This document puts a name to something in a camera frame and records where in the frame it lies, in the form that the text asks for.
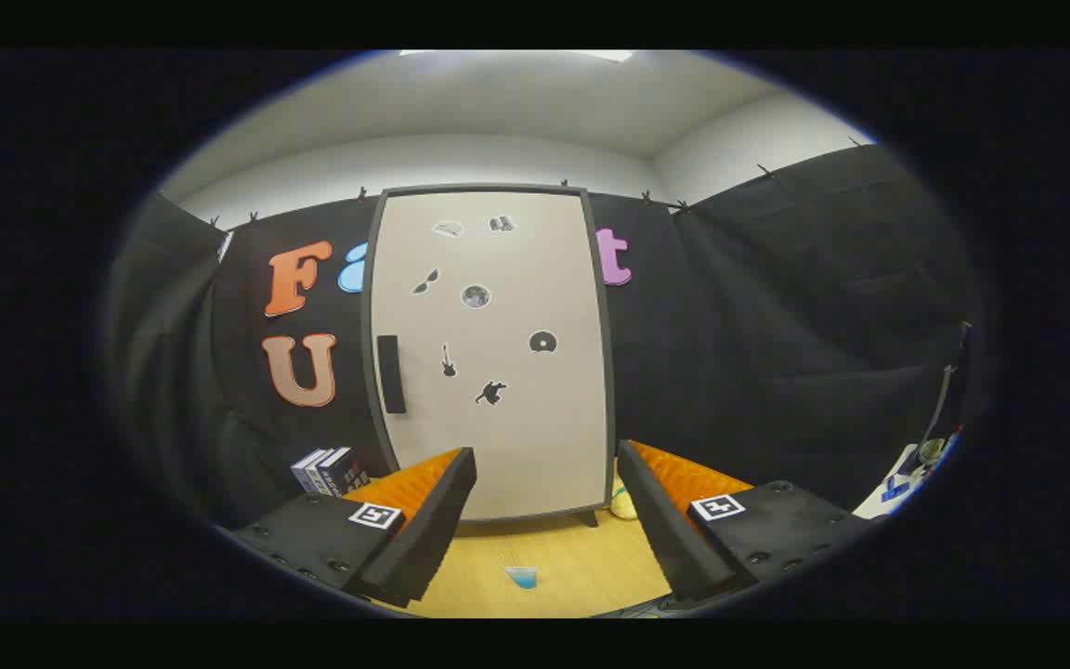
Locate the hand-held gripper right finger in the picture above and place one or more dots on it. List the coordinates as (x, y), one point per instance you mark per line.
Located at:
(665, 530)

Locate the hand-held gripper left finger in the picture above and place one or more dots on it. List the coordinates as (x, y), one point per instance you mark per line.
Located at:
(424, 534)

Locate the white and blue tube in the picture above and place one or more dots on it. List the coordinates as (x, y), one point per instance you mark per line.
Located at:
(522, 578)

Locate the beige cabinet door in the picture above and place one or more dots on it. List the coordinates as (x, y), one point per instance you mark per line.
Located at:
(498, 446)

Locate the yellow plush toy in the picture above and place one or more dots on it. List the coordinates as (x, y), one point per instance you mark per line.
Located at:
(625, 505)

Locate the dark blue book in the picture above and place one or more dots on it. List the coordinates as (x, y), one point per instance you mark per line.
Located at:
(342, 472)

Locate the light blue book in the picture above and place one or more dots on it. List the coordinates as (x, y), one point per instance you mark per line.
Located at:
(306, 471)

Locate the white side table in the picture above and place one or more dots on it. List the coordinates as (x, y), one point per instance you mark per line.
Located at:
(879, 502)

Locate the small blue packet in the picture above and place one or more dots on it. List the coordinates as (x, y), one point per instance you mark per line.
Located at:
(894, 491)

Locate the black backdrop cloth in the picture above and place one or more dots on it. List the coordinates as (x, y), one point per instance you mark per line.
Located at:
(776, 325)

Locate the dark grey cabinet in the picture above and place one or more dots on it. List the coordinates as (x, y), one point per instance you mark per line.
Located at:
(367, 307)

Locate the small round greenish object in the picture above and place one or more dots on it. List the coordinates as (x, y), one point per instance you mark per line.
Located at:
(932, 452)

